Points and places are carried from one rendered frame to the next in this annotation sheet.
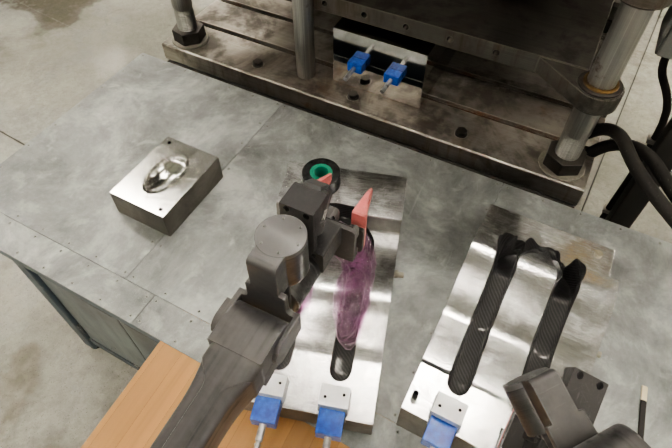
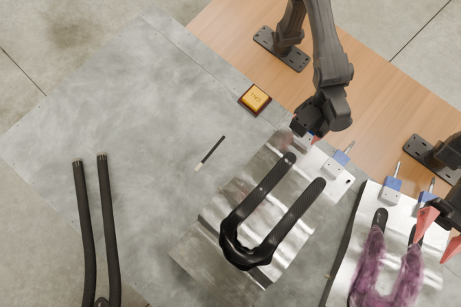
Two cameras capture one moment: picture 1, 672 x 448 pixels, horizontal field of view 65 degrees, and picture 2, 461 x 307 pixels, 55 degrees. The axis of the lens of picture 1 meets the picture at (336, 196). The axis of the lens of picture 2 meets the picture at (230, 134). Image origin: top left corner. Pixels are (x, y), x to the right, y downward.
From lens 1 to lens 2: 0.84 m
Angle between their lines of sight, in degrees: 58
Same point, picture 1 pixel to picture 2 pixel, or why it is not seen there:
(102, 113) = not seen: outside the picture
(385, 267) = (344, 275)
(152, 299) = not seen: outside the picture
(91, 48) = not seen: outside the picture
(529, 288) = (258, 225)
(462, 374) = (314, 189)
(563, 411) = (337, 99)
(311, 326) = (398, 244)
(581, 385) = (305, 121)
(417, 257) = (303, 297)
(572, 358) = (246, 181)
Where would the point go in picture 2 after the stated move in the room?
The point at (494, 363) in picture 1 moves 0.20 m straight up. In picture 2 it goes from (293, 190) to (308, 173)
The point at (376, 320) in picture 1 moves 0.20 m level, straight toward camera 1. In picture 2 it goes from (358, 235) to (379, 170)
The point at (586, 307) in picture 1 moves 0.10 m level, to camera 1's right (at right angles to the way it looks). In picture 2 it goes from (229, 202) to (193, 193)
